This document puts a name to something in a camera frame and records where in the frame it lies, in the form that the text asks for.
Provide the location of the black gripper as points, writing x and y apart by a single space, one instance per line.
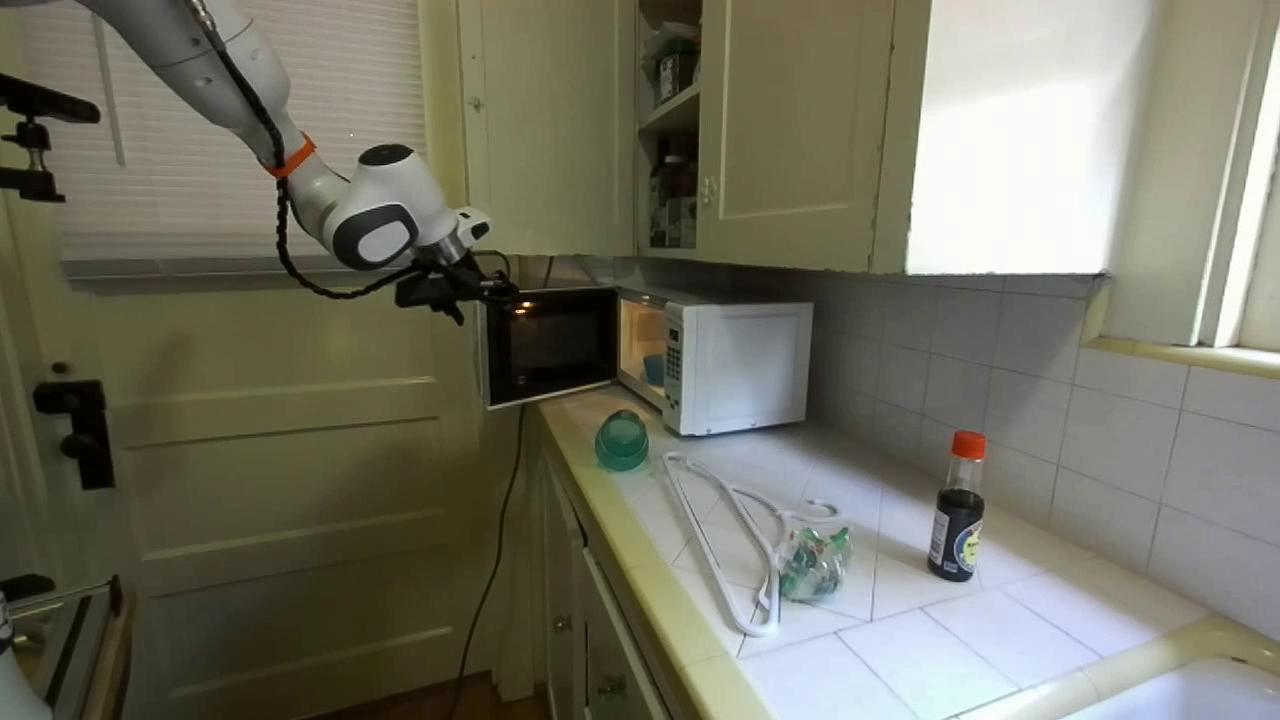
466 276

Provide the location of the microwave door with dark window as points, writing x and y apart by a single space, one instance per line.
550 346

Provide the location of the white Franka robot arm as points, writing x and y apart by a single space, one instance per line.
253 104

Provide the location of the small teal cup inside microwave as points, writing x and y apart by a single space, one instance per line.
654 367

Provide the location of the white microwave oven body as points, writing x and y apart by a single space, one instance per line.
742 362

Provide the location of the dark jar on shelf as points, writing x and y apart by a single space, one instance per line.
668 202

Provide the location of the teal plastic cup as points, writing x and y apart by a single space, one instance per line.
622 441

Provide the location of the glass jar on shelf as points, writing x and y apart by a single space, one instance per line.
668 64

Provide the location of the cream panelled door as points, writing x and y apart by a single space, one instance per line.
293 492

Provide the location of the cream lower counter cabinet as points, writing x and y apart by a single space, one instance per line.
584 624

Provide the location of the clear bag with green contents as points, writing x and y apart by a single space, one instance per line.
814 555

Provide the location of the soy sauce bottle red cap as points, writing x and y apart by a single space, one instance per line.
958 527

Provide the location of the stove with glass lid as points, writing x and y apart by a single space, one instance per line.
60 646

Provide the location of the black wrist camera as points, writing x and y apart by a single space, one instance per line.
427 295

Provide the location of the cream upper wall cabinet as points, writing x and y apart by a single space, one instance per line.
801 134

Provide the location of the black bracket on door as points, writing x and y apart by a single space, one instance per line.
80 425

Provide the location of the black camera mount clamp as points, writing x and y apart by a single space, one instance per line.
35 134

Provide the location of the bright window with white frame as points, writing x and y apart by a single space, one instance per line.
1245 174

